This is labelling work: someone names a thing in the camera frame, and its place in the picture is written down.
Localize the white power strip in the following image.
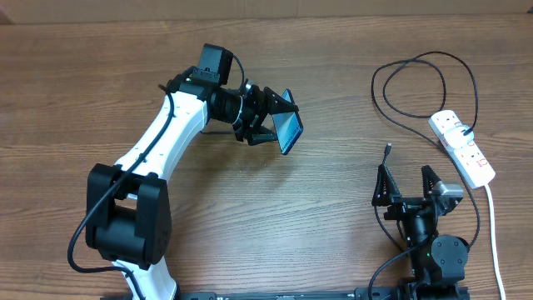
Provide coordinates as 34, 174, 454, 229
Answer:
428, 110, 496, 188

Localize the white charger plug adapter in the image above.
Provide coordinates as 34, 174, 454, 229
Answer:
441, 125, 475, 153

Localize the white power strip cord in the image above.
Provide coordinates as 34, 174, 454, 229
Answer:
483, 184, 507, 300

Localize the blue Galaxy smartphone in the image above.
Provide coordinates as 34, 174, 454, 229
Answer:
272, 93, 304, 155

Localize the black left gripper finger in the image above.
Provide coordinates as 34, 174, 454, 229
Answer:
248, 126, 277, 146
263, 87, 299, 115

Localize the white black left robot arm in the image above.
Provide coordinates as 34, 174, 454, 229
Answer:
77, 67, 304, 299

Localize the black charger cable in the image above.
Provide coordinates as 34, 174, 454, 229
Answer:
370, 50, 482, 253

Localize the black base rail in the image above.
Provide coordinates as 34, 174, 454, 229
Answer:
100, 287, 471, 300

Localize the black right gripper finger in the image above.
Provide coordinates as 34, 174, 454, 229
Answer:
421, 165, 441, 198
371, 164, 401, 207

